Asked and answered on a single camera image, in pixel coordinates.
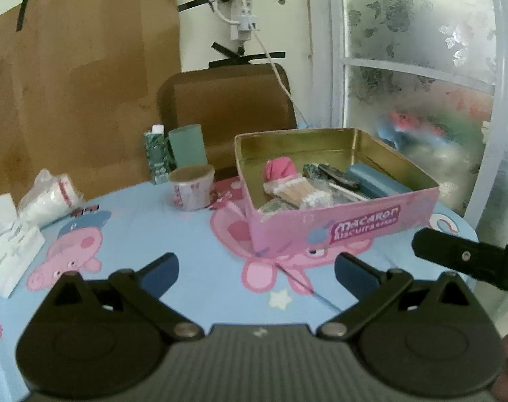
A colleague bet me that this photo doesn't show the green drink carton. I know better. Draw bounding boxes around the green drink carton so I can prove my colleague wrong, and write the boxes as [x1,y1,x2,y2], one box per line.
[144,124,171,185]

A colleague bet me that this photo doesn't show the pink knitted cloth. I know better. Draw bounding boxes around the pink knitted cloth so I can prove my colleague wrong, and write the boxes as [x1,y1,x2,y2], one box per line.
[264,156,299,186]

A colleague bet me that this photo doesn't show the green and white packet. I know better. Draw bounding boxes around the green and white packet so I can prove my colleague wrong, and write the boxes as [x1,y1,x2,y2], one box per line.
[257,200,297,219]

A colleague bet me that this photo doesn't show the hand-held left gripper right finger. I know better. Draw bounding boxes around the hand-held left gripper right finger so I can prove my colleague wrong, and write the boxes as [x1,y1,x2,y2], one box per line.
[316,253,468,341]

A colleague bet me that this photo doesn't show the pink paper cup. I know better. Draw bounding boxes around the pink paper cup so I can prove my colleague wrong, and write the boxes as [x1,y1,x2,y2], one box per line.
[167,165,216,212]

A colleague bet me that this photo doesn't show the blue case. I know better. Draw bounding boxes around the blue case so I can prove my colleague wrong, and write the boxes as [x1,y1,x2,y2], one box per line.
[345,165,410,198]

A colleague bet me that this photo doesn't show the brown chair back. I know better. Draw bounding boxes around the brown chair back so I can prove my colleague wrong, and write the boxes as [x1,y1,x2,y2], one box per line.
[157,64,299,182]

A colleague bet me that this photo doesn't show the frosted glass window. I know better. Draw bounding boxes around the frosted glass window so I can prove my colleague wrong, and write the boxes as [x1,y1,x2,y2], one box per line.
[306,0,508,260]

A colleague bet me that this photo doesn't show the teal paper cylinder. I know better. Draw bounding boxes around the teal paper cylinder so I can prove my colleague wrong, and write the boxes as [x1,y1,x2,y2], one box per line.
[167,124,208,171]

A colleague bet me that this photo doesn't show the clear bag of cotton pads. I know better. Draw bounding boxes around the clear bag of cotton pads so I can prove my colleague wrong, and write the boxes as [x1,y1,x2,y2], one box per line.
[18,169,85,229]

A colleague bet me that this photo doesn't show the brown cardboard sheet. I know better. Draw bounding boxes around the brown cardboard sheet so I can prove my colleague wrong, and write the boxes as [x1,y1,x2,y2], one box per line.
[0,0,183,202]

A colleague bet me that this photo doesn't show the dark pouch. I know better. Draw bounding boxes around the dark pouch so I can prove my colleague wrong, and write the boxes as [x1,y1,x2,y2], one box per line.
[318,165,362,189]

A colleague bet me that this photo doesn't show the pink tin box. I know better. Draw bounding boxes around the pink tin box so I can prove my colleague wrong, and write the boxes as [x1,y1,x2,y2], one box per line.
[234,128,441,261]

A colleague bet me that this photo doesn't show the white tissue pack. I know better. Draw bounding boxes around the white tissue pack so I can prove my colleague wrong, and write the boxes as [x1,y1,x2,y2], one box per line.
[0,195,45,298]

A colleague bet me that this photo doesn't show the pack of cotton swabs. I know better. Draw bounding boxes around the pack of cotton swabs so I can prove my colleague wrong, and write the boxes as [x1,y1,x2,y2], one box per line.
[264,177,335,211]

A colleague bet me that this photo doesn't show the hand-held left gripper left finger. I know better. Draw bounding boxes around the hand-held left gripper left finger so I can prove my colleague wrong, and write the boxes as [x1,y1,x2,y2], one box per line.
[49,253,205,341]

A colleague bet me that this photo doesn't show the white cable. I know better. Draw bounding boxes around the white cable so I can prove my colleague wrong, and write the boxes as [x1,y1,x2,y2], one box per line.
[253,29,310,130]

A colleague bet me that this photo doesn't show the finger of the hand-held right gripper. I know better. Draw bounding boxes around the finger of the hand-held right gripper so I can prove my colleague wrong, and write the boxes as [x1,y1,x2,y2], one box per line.
[412,227,508,296]

